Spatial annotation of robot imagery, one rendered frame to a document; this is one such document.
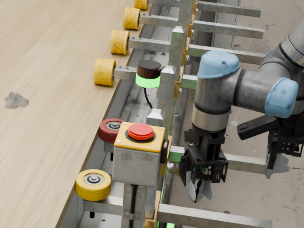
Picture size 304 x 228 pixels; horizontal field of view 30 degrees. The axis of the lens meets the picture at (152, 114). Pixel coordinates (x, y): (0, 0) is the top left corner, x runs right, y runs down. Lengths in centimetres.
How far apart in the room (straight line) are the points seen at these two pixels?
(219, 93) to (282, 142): 41
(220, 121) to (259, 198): 177
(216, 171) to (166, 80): 29
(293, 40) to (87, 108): 66
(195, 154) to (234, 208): 161
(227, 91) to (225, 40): 297
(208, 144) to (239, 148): 211
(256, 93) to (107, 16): 131
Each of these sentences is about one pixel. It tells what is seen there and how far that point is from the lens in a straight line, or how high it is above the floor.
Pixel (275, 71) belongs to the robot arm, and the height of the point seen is 123.
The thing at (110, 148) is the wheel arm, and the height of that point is 84.
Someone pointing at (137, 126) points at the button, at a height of 123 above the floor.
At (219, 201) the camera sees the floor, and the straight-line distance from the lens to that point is 281.
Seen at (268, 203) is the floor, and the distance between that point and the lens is 287.
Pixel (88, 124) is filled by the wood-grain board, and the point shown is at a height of 90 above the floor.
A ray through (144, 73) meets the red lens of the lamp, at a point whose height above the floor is 110.
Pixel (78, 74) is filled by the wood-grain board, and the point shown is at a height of 90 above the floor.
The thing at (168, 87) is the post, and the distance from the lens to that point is 137.
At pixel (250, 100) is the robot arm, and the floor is 119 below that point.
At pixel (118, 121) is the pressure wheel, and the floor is 91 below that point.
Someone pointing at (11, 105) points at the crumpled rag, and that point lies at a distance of 160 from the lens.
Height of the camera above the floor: 167
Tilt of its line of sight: 29 degrees down
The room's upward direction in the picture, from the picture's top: 6 degrees clockwise
